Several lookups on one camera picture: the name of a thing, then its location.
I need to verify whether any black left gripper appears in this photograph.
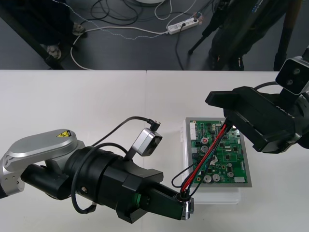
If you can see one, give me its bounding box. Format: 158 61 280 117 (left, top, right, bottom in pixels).
104 166 184 224

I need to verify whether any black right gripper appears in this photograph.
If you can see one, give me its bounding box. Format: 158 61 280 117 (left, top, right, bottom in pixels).
205 87 302 153

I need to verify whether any red black green cable bundle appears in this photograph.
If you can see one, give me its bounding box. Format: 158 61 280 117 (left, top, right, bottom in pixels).
171 117 237 221

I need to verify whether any milky plastic box with lid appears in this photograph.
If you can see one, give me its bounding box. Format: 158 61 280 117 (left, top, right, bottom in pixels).
179 116 242 205

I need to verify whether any black tripod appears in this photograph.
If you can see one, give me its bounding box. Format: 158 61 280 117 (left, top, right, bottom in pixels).
188 0 234 55

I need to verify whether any white power strip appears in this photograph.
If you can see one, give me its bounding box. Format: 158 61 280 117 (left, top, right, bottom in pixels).
167 16 200 34

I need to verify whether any brown and black pole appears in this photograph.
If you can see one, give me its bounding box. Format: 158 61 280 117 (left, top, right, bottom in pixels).
273 0 297 71

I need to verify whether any black right camera cable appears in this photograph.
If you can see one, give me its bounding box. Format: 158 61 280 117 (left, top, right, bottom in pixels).
254 81 282 94

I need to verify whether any black camera cable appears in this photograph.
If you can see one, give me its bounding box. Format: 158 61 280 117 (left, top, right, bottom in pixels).
254 81 282 94
71 116 162 215

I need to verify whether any green circuit board grey frame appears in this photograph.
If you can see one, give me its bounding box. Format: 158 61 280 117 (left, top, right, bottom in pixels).
185 117 253 188

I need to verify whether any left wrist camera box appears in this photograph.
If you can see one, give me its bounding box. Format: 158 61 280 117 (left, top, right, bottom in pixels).
126 127 163 161

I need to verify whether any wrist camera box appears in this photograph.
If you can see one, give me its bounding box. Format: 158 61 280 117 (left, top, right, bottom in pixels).
126 127 163 161
275 56 309 95

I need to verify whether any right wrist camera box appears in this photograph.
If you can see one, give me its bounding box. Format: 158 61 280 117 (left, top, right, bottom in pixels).
275 56 309 95

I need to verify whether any black power strip cable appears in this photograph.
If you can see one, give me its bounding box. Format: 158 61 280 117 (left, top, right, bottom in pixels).
175 24 186 71

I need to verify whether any black left camera cable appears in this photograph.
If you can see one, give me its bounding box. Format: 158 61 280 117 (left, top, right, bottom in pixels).
71 116 162 215

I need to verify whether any thin white braided cable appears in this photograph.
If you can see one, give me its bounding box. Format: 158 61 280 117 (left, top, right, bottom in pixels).
52 0 194 41

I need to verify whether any thick white floor cable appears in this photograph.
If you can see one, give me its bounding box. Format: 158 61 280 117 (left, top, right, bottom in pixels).
70 26 169 71

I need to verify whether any looped black floor cable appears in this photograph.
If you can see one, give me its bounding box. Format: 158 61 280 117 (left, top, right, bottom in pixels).
81 0 167 26

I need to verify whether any black desk frame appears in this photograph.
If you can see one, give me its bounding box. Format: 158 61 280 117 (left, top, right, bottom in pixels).
0 0 65 71

